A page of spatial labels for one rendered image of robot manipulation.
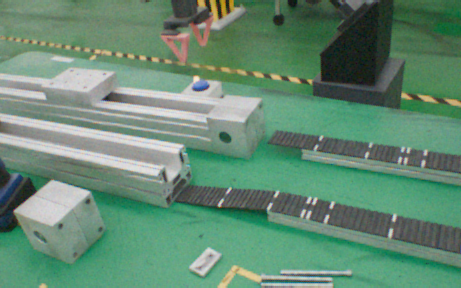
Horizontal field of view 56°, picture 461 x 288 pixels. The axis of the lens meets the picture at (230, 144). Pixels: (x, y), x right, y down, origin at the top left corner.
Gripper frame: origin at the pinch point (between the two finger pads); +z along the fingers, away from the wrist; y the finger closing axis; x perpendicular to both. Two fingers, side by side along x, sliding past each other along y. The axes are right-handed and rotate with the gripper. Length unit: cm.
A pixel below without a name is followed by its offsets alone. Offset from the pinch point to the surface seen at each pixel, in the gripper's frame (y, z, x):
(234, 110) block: 14.1, 6.6, 17.3
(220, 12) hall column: -264, 84, -145
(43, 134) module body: 30.0, 9.6, -26.0
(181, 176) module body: 30.4, 13.1, 12.3
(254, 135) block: 14.0, 12.5, 21.2
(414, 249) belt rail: 33, 15, 56
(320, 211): 32, 13, 41
